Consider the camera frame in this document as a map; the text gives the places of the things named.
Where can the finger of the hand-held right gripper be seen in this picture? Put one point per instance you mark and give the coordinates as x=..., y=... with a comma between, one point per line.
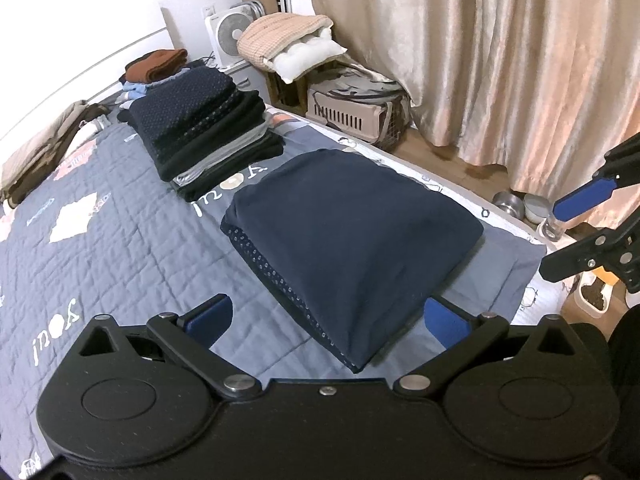
x=582, y=197
x=575, y=257

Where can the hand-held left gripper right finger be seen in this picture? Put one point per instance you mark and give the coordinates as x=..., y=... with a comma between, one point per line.
x=445, y=322

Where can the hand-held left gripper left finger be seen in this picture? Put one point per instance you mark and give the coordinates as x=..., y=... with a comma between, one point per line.
x=212, y=317

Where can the navy blue garment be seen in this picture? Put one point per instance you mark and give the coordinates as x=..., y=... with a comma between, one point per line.
x=350, y=230

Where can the stack of dark folded clothes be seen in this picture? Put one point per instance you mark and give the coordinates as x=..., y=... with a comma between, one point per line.
x=195, y=115

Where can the brown-topped clothes stack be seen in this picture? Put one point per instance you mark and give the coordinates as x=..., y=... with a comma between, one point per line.
x=155, y=65

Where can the glass jar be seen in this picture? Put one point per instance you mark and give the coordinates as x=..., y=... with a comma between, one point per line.
x=552, y=230

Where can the white container with dark filling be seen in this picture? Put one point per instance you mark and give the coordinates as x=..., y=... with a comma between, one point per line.
x=595, y=295

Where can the grey bowl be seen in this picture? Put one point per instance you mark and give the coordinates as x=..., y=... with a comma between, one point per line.
x=537, y=207

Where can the steel bowl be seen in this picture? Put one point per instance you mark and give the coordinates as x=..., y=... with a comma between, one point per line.
x=507, y=205

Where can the dark dotted folded garment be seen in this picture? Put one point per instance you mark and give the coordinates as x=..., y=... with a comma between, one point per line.
x=280, y=280

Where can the grey fish print bedspread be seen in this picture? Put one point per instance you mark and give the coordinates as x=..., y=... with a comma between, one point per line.
x=150, y=240

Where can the person's black clothing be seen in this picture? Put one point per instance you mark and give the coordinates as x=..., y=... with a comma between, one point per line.
x=627, y=385

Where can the beige curtain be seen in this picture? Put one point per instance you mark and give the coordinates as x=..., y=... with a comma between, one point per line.
x=475, y=60

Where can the beige pet carrier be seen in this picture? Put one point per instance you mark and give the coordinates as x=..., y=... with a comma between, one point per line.
x=345, y=115

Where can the olive folded blanket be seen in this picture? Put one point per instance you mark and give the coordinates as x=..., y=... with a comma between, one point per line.
x=45, y=145

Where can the white fluffy cushion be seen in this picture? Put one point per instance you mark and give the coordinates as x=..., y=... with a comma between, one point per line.
x=310, y=52

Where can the white box fan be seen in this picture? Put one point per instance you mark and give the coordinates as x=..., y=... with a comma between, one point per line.
x=227, y=35

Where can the white headboard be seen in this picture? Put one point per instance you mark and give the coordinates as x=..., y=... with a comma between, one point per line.
x=75, y=60

